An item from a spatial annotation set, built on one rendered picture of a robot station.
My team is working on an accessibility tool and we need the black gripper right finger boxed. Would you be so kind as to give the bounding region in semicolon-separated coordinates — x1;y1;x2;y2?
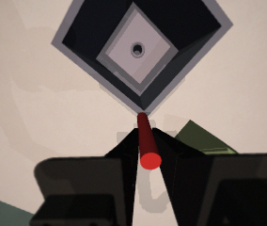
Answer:
152;128;267;226

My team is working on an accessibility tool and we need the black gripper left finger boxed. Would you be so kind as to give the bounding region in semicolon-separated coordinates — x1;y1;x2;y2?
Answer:
34;128;139;226

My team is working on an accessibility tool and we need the red peg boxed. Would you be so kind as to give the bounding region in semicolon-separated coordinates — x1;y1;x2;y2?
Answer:
137;112;162;170

